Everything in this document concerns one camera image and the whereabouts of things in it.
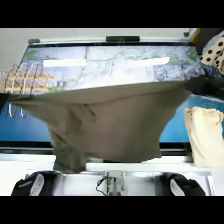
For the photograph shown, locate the olive T-shirt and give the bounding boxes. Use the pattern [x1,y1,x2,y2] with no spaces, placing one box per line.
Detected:
[8,80,193,175]

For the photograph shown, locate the black box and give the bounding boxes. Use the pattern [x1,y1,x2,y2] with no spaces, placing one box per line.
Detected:
[105,35,141,43]

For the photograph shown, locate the pile of wooden clothes hangers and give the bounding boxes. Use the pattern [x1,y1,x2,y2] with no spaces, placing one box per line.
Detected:
[3,63,55,118]

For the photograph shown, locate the cream garment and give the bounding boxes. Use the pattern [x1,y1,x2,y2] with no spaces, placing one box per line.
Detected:
[183,106,224,169]

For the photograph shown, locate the white black-dotted garment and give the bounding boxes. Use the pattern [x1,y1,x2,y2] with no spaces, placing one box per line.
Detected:
[199,31,224,76]

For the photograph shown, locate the silver frame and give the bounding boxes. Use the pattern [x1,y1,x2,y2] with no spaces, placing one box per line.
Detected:
[0,152,224,197]

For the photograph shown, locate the black cable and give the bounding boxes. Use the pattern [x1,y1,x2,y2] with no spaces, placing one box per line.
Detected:
[95,176,108,197]

